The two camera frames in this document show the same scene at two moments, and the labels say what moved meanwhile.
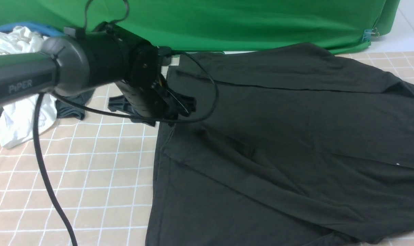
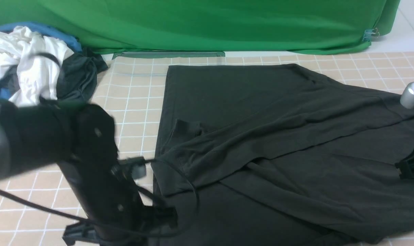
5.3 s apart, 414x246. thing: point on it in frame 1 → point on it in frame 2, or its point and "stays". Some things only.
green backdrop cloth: [198, 25] stays
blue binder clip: [368, 33] stays
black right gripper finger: [175, 104] → [154, 217]
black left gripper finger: [119, 103] → [80, 231]
